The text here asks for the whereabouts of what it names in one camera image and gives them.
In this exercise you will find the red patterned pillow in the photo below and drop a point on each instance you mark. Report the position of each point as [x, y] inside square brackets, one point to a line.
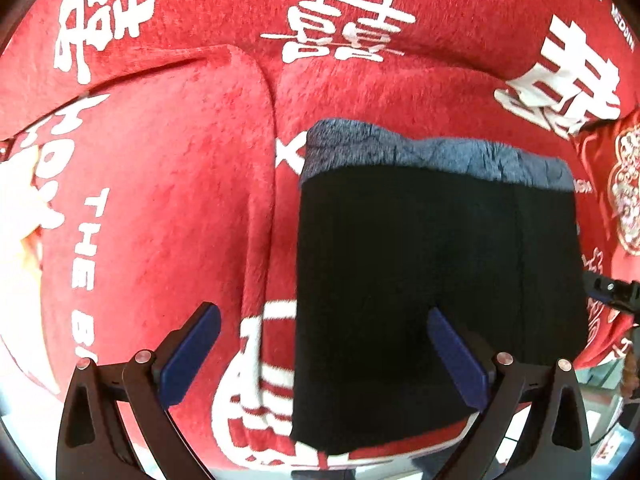
[622, 190]

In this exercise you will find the dark pants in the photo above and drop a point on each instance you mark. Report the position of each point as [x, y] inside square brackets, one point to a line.
[425, 260]

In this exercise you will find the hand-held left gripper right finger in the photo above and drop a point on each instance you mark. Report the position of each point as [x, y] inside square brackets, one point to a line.
[457, 365]

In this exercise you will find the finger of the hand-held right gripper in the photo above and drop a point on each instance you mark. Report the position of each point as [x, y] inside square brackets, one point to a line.
[612, 290]

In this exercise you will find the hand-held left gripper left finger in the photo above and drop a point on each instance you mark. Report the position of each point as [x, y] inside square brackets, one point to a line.
[190, 355]

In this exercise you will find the red printed blanket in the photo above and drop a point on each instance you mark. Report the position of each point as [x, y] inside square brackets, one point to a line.
[165, 185]

